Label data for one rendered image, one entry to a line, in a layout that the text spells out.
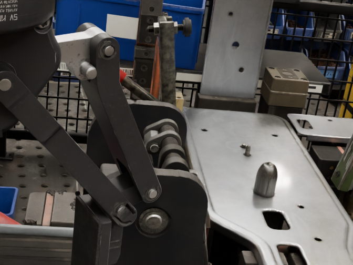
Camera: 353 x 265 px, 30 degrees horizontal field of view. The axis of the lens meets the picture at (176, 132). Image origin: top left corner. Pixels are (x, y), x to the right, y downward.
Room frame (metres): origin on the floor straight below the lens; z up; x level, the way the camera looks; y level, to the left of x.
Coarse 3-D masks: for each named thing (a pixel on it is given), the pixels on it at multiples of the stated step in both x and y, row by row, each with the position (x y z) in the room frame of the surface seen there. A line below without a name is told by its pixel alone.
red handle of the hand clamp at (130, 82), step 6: (120, 72) 0.96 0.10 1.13; (120, 78) 0.95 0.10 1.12; (126, 78) 0.96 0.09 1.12; (126, 84) 0.96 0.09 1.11; (132, 84) 0.96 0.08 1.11; (132, 90) 0.96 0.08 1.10; (138, 90) 0.96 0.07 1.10; (144, 90) 0.97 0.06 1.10; (138, 96) 0.96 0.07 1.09; (144, 96) 0.96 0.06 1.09; (150, 96) 0.97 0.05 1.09
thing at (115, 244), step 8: (120, 176) 0.31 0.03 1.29; (128, 176) 0.31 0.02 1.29; (120, 184) 0.31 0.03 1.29; (128, 184) 0.31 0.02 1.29; (128, 192) 0.30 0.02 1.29; (136, 192) 0.30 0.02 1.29; (128, 200) 0.30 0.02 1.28; (136, 200) 0.31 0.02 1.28; (112, 224) 0.30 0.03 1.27; (112, 232) 0.30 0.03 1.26; (120, 232) 0.30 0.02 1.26; (112, 240) 0.30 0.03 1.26; (120, 240) 0.30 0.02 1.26; (112, 248) 0.30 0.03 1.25; (120, 248) 0.30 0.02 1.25; (112, 256) 0.30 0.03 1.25
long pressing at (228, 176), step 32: (192, 128) 1.08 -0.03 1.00; (224, 128) 1.10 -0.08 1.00; (256, 128) 1.12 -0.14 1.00; (288, 128) 1.15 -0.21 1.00; (192, 160) 0.94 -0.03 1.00; (224, 160) 0.96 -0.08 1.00; (256, 160) 0.98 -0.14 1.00; (288, 160) 1.00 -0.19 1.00; (224, 192) 0.85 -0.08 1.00; (288, 192) 0.88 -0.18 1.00; (320, 192) 0.90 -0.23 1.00; (224, 224) 0.76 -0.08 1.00; (256, 224) 0.78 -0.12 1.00; (288, 224) 0.79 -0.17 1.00; (320, 224) 0.80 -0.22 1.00; (352, 224) 0.82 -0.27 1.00; (256, 256) 0.71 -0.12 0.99; (320, 256) 0.72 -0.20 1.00; (352, 256) 0.74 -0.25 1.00
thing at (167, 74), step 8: (160, 16) 0.99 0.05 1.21; (168, 16) 0.99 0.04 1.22; (160, 24) 0.95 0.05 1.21; (168, 24) 0.96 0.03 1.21; (176, 24) 0.97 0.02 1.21; (184, 24) 0.97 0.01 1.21; (160, 32) 0.95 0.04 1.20; (168, 32) 0.96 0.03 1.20; (176, 32) 0.97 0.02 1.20; (184, 32) 0.97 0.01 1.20; (160, 40) 0.96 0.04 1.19; (168, 40) 0.96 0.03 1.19; (160, 48) 0.96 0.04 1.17; (168, 48) 0.96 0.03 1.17; (160, 56) 0.96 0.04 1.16; (168, 56) 0.96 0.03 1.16; (160, 64) 0.96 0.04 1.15; (168, 64) 0.96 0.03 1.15; (160, 72) 0.97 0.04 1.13; (168, 72) 0.96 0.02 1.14; (160, 80) 0.98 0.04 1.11; (168, 80) 0.96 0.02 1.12; (160, 88) 0.99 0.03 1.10; (168, 88) 0.96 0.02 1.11; (168, 96) 0.96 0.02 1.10
